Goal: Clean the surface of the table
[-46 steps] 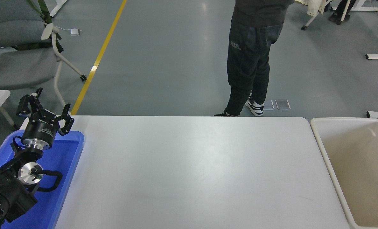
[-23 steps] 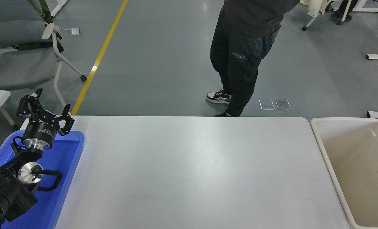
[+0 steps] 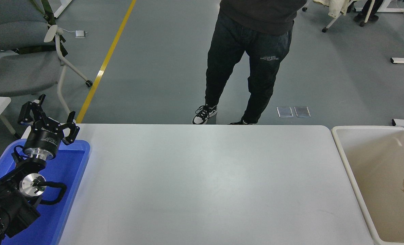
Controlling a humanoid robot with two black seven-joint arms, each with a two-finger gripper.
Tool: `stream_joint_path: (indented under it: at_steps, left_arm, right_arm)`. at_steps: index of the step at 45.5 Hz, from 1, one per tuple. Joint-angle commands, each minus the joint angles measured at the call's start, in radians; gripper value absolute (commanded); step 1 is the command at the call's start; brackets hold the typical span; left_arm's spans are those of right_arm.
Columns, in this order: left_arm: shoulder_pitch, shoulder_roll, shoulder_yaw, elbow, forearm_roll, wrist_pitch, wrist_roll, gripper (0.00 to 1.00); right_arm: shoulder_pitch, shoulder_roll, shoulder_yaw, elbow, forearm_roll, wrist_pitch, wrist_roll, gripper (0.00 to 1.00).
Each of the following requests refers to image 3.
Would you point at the white desk base frame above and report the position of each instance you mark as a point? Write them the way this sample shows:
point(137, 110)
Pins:
point(396, 9)

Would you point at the rolling chair with cream coat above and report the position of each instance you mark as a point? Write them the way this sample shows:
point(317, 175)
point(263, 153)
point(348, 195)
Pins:
point(336, 8)

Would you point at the large pale plastic bin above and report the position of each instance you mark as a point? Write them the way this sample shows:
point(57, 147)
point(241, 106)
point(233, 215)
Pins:
point(375, 156)

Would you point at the white power adapter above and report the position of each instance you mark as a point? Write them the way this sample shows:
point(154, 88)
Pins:
point(80, 33)

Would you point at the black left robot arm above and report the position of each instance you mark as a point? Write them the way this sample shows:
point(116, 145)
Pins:
point(4, 207)

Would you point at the blue plastic tray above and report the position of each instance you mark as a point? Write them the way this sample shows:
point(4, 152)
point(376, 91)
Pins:
point(66, 190)

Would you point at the grey office chair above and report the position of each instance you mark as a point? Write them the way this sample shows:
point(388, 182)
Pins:
point(18, 71)

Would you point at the person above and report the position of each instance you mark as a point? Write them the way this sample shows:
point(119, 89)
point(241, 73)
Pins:
point(370, 8)
point(229, 51)

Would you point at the metal floor outlet cover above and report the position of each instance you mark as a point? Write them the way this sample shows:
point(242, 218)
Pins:
point(302, 111)
point(285, 112)

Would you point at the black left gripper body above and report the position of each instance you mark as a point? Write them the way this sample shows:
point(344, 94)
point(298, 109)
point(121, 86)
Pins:
point(44, 139)

